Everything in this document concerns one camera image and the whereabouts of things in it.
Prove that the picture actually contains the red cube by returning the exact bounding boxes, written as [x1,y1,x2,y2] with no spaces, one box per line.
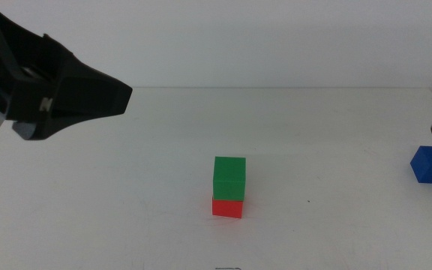
[211,196,244,219]

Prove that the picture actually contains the green cube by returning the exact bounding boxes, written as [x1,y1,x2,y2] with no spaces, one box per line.
[212,156,247,202]

